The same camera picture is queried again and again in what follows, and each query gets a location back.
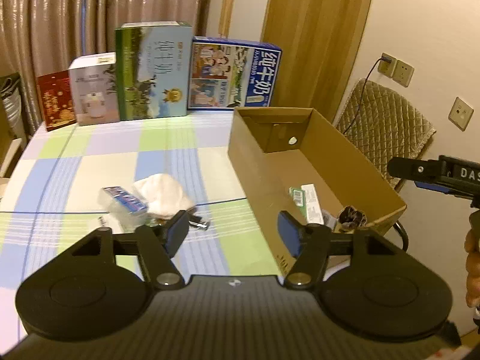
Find brown shiny curtain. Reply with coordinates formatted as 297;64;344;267
1;0;210;134

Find wall power socket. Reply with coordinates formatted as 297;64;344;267
377;53;397;78

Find checkered tablecloth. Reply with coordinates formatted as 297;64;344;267
1;111;278;352

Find white medicine box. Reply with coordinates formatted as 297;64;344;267
301;184;325;225

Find red gift box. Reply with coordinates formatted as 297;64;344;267
37;71;77;132

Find wooden wardrobe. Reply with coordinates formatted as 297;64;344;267
262;0;371;121

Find white appliance box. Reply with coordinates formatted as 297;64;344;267
68;52;120;126

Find grey charger cable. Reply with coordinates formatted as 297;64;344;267
341;56;392;136

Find green milk carton box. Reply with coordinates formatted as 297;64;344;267
115;21;193;121

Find green medicine box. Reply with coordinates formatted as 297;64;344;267
289;187;306;208

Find white knitted cloth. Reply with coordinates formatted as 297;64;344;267
133;173;194;219

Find quilted brown chair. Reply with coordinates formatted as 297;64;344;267
336;79;436;191

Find dark wrapped candy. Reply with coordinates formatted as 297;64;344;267
337;205;367;233

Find wooden stick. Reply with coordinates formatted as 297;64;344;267
218;0;234;38

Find person's right hand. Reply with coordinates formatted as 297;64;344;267
465;230;480;308

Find blue tissue pack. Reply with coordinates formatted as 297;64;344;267
98;186;148;232

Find brown cardboard box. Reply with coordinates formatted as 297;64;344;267
228;107;407;275

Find blue milk carton box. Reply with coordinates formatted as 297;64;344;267
188;37;282;110

